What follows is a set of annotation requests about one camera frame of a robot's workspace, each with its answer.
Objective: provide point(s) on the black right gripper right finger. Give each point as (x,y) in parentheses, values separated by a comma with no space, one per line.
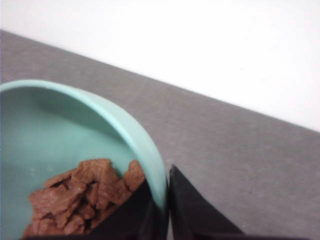
(193,217)

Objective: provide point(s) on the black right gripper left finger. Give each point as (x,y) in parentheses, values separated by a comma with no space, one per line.
(138,218)

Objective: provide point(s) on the brown beef pieces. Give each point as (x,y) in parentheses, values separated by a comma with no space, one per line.
(79,200)

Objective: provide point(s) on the mint green bowl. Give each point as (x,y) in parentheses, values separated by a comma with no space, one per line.
(47,128)

